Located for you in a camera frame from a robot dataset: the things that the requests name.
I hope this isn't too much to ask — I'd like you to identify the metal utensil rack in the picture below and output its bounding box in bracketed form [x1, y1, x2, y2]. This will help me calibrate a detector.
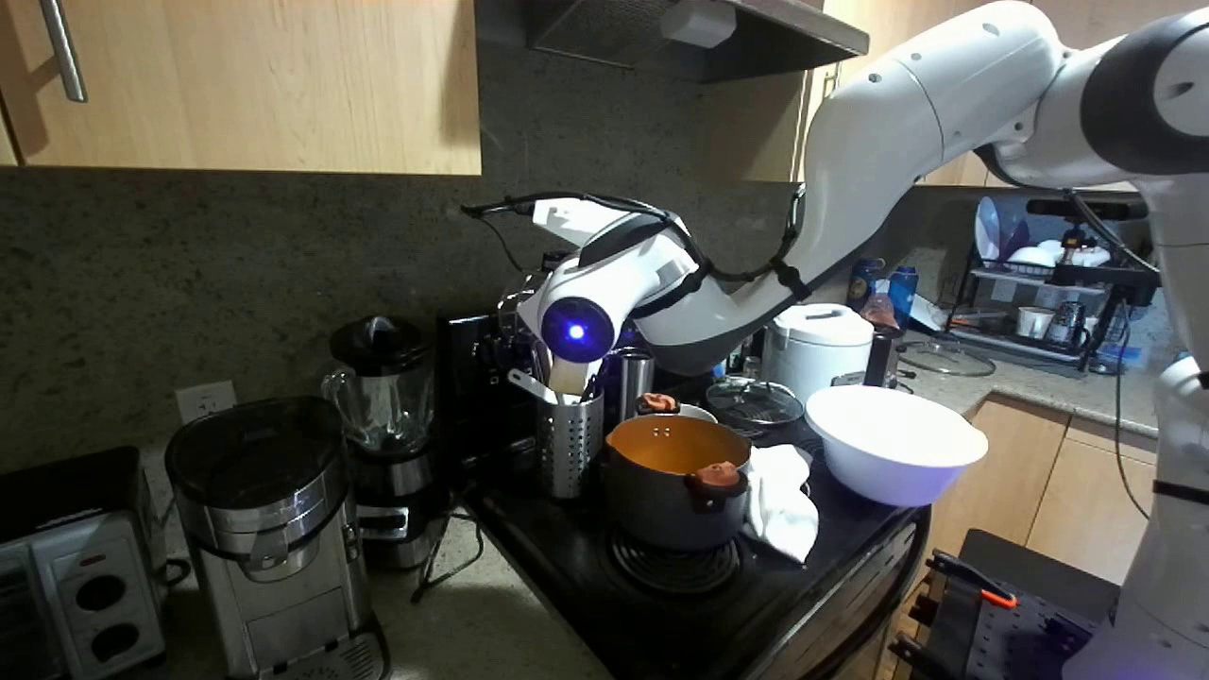
[534, 390, 609, 508]

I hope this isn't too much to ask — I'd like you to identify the black electric stove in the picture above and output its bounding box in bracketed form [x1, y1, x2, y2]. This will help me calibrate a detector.
[431, 298, 937, 680]

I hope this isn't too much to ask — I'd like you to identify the black dish rack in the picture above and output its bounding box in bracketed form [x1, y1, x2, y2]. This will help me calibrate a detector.
[945, 204, 1144, 374]

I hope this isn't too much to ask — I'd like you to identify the white plastic spatula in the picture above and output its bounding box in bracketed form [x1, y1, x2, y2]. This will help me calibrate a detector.
[547, 354, 605, 405]

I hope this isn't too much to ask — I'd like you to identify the stainless steel tumbler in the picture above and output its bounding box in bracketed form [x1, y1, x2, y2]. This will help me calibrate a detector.
[605, 353, 656, 430]

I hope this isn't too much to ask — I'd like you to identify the white plastic ladle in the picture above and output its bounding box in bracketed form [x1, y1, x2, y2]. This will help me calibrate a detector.
[503, 366, 568, 411]

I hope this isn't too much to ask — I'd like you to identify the dark pot orange interior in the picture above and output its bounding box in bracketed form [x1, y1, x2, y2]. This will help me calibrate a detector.
[595, 390, 760, 561]

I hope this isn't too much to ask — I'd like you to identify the white rice cooker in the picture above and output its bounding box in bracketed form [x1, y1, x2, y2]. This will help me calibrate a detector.
[760, 298, 877, 405]

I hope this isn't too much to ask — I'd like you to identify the white cloth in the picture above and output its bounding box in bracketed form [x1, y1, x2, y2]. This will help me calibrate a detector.
[738, 442, 824, 566]

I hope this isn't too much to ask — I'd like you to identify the black steel blender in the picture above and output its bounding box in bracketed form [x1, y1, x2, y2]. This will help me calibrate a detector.
[319, 314, 447, 583]

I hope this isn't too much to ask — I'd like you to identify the dark slim bottle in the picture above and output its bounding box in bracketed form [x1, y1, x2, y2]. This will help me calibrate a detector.
[862, 330, 894, 390]

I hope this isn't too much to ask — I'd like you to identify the blue bottle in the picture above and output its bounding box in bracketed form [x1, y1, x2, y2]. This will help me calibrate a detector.
[886, 265, 922, 325]

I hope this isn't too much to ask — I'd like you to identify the large white bowl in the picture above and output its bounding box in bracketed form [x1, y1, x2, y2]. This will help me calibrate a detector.
[801, 383, 995, 512]

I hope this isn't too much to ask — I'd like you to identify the white hood light cover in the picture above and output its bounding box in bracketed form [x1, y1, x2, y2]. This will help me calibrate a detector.
[653, 0, 738, 53]

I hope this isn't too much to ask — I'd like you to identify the dark range hood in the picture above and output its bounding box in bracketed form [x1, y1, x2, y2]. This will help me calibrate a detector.
[473, 0, 872, 89]

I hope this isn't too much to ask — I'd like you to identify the stainless steel coffee maker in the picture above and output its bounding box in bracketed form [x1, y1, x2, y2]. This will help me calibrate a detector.
[158, 397, 391, 680]

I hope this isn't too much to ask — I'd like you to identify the blue plate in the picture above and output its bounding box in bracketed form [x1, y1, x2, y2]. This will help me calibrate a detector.
[971, 199, 1030, 267]

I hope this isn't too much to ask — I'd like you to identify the light wood upper cabinet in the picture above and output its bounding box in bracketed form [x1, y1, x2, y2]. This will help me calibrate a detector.
[0, 0, 485, 180]

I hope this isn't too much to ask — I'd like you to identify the wooden base cabinet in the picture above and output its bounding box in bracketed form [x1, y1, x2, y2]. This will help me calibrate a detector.
[922, 390, 1169, 591]

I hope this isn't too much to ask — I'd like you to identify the black tool case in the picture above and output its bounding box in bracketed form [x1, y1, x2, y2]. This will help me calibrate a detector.
[886, 524, 1126, 680]

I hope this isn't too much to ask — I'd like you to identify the white toaster oven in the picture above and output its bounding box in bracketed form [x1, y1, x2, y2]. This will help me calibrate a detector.
[0, 447, 169, 680]

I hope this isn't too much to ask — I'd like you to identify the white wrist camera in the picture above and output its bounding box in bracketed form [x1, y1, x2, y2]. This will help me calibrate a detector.
[527, 193, 639, 256]

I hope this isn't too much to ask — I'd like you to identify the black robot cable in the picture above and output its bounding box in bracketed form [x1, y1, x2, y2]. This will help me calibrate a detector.
[459, 189, 709, 289]

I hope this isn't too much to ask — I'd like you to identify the black appliance cord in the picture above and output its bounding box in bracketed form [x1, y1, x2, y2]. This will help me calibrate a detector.
[407, 503, 486, 607]

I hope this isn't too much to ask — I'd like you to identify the white wall outlet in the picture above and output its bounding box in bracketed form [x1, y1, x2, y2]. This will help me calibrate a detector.
[169, 378, 242, 430]

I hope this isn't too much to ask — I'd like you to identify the orange handled tool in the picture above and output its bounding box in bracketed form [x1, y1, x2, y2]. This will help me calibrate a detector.
[937, 571, 1019, 617]

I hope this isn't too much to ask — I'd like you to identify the black stereo camera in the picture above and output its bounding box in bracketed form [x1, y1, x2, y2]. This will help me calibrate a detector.
[1025, 198, 1151, 226]

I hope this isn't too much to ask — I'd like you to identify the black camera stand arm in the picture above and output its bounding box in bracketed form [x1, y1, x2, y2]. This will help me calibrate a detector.
[1052, 262, 1164, 306]

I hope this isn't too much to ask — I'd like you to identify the black hanging cable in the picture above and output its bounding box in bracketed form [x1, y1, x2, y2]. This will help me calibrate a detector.
[1109, 364, 1155, 524]

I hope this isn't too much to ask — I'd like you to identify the silver cabinet handle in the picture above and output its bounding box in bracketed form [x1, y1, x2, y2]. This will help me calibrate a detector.
[32, 0, 92, 111]

